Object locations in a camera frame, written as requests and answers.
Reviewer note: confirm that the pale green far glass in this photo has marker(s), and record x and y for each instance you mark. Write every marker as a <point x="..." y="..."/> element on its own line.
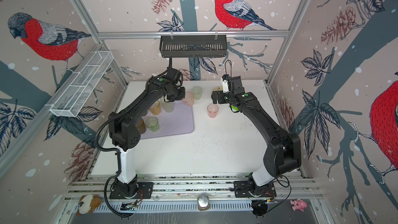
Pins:
<point x="197" y="92"/>

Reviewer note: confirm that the white wire mesh shelf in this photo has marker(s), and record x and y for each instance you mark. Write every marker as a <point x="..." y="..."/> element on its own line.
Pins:
<point x="74" y="97"/>

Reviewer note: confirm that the pink glass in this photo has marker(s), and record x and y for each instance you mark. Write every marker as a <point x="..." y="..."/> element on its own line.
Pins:
<point x="212" y="110"/>
<point x="188" y="99"/>

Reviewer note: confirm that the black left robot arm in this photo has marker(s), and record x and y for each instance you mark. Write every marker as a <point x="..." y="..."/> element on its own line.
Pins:
<point x="124" y="133"/>

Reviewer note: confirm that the lilac plastic tray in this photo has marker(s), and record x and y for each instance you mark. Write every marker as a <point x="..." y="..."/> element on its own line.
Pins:
<point x="179" y="121"/>

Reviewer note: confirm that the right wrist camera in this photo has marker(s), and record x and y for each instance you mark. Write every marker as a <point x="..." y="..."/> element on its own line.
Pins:
<point x="225" y="83"/>

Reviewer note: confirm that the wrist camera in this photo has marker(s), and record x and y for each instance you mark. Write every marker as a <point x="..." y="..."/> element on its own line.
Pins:
<point x="225" y="83"/>
<point x="174" y="75"/>

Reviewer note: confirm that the horizontal aluminium bar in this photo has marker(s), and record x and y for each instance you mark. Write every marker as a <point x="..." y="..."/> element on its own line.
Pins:
<point x="155" y="35"/>

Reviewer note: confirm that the black hanging wire basket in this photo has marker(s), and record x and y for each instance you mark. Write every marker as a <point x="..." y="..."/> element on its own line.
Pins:
<point x="193" y="46"/>

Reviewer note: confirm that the pink plush toy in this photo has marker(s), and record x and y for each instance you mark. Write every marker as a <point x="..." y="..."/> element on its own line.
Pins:
<point x="298" y="205"/>

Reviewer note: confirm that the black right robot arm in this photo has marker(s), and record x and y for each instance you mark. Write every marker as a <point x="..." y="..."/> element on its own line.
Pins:
<point x="283" y="153"/>

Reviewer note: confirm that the cream small plate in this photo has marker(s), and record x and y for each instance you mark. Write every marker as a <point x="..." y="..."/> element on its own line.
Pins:
<point x="220" y="88"/>

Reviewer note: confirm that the amber yellow glass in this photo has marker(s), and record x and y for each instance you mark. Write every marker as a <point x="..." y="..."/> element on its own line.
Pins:
<point x="155" y="109"/>

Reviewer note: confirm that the plush guinea pig toy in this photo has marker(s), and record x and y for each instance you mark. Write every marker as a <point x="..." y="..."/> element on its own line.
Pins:
<point x="88" y="203"/>

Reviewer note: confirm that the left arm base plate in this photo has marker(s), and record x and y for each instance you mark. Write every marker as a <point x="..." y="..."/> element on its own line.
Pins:
<point x="133" y="190"/>

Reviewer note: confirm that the bright green glass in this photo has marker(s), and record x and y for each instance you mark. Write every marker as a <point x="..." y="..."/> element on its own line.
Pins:
<point x="152" y="123"/>

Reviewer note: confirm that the pale green large glass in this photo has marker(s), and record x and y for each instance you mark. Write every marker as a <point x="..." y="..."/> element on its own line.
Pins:
<point x="167" y="106"/>

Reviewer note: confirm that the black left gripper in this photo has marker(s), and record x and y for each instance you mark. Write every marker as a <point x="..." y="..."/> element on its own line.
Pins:
<point x="182" y="89"/>

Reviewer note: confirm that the pink glass front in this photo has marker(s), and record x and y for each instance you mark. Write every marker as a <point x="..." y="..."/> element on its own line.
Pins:
<point x="212" y="110"/>

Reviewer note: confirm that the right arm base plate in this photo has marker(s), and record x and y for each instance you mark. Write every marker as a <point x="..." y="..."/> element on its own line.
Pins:
<point x="249" y="189"/>

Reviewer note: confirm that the silver round object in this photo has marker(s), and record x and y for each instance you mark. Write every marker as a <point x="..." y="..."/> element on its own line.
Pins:
<point x="203" y="202"/>

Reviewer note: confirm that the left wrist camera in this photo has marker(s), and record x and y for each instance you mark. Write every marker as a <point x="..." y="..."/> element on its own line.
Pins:
<point x="174" y="75"/>

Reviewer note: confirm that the green snack packet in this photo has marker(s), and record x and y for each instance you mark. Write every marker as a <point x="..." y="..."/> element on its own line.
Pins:
<point x="234" y="109"/>

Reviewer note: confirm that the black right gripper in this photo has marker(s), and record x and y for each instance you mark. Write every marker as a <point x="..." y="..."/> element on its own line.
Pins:
<point x="222" y="97"/>

